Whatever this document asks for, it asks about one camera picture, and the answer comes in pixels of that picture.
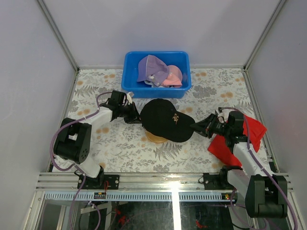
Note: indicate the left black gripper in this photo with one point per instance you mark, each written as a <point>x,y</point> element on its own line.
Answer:
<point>135,118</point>

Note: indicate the wooden hat stand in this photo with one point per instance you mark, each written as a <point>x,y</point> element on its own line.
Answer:
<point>155,139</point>

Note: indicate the pink baseball cap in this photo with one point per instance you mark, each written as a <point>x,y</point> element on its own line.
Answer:
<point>174,78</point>

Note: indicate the black baseball cap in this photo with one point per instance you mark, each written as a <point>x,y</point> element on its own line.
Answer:
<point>160,118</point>

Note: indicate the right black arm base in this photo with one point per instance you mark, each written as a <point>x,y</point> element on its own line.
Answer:
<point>216,182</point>

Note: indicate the purple baseball cap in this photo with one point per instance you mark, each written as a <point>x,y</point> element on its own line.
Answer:
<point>153,70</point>

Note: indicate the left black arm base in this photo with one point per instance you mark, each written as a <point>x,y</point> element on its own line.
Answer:
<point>109,182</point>

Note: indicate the slotted cable duct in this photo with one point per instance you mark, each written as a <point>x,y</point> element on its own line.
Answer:
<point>203,196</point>

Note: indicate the aluminium front rail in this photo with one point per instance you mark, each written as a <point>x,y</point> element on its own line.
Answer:
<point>128,181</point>

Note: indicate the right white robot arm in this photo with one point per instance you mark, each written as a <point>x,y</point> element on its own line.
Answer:
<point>264,192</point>

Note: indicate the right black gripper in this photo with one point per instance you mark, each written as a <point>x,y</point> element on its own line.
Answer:
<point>201,126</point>

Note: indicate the red cloth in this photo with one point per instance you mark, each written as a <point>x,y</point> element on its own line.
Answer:
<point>243,152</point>

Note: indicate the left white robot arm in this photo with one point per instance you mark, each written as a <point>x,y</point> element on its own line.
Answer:
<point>70,146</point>

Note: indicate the blue plastic bin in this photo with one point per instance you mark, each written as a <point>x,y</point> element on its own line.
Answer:
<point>140,89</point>

